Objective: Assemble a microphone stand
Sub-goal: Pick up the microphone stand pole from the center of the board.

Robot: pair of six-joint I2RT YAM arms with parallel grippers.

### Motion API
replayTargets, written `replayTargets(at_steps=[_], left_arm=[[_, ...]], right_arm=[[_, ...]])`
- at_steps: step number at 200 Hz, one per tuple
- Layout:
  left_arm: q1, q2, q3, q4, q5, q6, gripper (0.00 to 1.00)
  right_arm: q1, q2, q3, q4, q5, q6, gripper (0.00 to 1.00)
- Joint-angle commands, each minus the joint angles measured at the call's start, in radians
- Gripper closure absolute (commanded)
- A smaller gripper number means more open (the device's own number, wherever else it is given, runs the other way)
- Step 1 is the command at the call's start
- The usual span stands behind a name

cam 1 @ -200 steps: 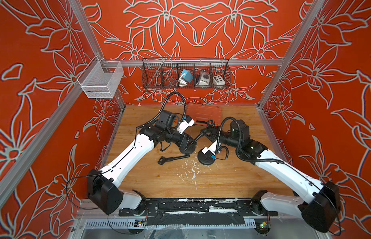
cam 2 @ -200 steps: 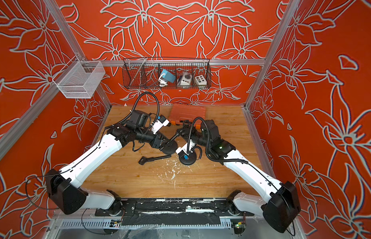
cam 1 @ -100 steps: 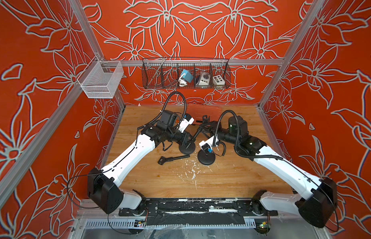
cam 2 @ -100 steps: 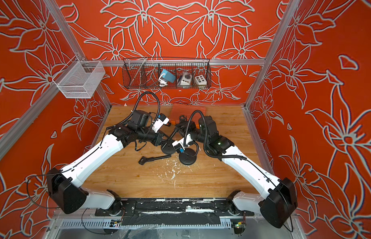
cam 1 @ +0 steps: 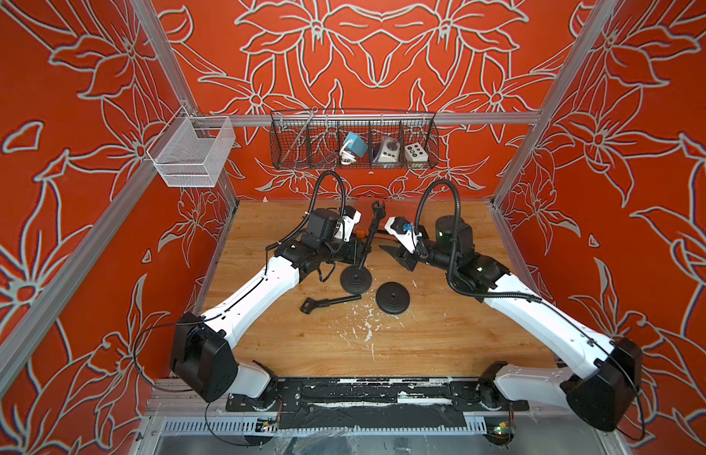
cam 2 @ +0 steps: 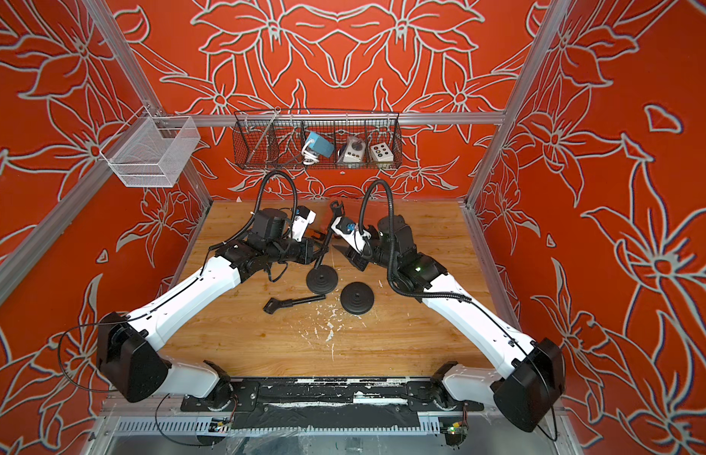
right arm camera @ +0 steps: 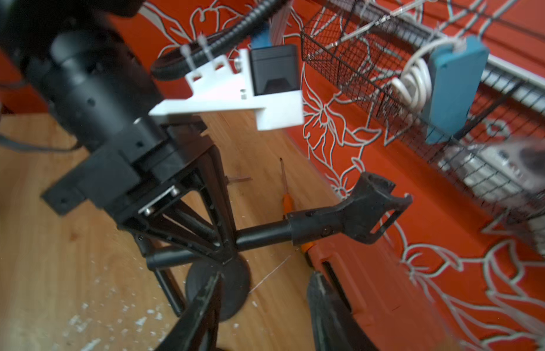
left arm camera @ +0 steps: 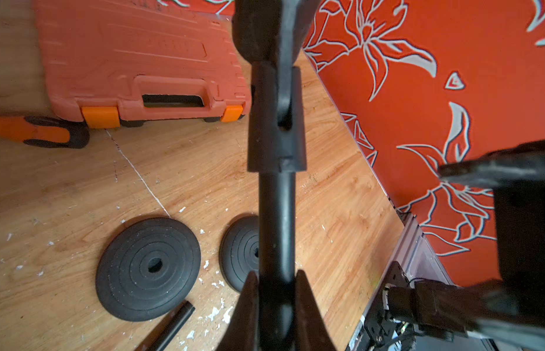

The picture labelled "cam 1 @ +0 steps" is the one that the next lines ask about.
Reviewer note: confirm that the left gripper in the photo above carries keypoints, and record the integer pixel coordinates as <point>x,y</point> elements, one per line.
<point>355,252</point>

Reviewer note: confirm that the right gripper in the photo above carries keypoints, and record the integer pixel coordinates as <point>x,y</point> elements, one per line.
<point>396,254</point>

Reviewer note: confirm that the black microphone stand pole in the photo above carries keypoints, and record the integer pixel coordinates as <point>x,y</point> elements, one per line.
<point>379,213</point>

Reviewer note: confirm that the black round stand base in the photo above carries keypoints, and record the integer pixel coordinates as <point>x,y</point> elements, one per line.
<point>393,298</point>

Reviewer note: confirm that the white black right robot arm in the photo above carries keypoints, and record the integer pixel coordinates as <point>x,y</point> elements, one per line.
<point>601,377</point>

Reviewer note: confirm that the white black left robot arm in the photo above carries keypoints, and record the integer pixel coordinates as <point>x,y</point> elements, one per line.
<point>202,350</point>

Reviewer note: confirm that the orange plastic tool case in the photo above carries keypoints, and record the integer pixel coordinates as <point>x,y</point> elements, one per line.
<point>406,208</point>

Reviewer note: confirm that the white box with buttons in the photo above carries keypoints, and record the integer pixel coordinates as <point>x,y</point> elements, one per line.
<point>416,156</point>

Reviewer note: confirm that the white box with dial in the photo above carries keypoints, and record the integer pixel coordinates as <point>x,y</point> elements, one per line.
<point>387,152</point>

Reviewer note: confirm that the blue white device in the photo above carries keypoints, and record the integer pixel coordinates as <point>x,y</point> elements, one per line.
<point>354,149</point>

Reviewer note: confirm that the black wire wall basket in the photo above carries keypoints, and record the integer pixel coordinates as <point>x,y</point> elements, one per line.
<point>331,138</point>

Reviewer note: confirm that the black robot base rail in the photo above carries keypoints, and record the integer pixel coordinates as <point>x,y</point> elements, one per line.
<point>371,401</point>

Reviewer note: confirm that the clear plastic wall bin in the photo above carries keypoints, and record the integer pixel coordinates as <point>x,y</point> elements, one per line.
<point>192,151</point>

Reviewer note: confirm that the white slotted cable duct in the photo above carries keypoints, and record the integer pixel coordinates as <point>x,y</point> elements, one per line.
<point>239,426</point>

